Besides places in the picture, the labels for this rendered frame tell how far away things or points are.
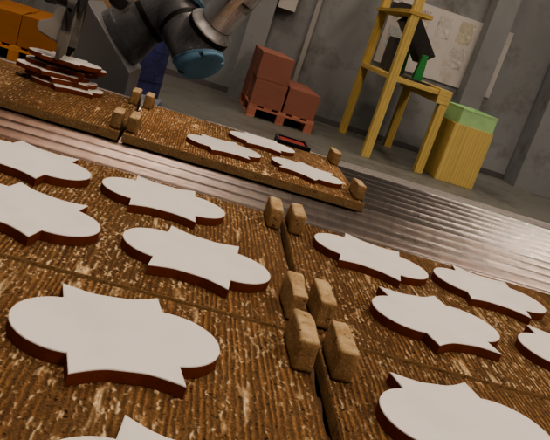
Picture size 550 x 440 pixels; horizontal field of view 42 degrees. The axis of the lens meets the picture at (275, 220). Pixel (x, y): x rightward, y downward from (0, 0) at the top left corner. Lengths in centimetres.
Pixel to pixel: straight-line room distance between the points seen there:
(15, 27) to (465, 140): 508
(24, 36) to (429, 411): 731
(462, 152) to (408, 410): 828
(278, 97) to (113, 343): 831
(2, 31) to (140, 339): 729
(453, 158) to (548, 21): 310
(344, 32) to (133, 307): 989
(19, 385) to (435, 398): 30
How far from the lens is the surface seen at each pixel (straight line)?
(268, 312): 63
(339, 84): 1041
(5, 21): 773
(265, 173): 118
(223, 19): 172
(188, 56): 173
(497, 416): 59
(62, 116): 117
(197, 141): 122
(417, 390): 57
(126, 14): 186
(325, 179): 125
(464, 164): 883
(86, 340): 48
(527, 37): 1101
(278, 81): 874
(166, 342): 51
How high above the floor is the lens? 117
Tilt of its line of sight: 15 degrees down
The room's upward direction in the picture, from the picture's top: 18 degrees clockwise
